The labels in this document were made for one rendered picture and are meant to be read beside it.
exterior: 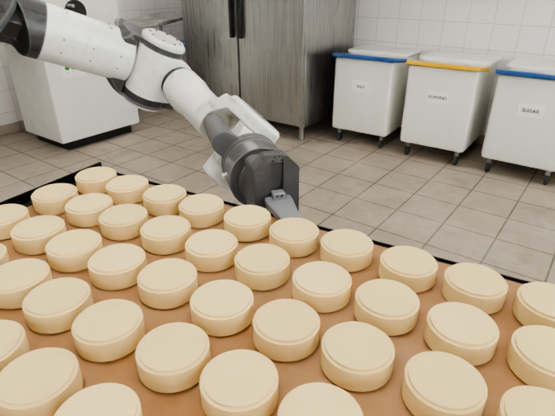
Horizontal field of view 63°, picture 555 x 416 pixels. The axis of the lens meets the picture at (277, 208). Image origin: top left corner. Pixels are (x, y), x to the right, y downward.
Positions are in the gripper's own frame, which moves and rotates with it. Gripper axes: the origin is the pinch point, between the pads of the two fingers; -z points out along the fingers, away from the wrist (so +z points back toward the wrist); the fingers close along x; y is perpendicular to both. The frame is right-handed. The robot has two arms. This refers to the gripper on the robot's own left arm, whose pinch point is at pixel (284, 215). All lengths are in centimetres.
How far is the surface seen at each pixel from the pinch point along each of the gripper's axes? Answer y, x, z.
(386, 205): 127, -110, 192
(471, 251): 145, -110, 129
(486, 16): 254, -6, 286
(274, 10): 95, -1, 344
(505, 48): 266, -28, 271
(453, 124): 206, -76, 241
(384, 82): 170, -53, 288
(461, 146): 211, -93, 234
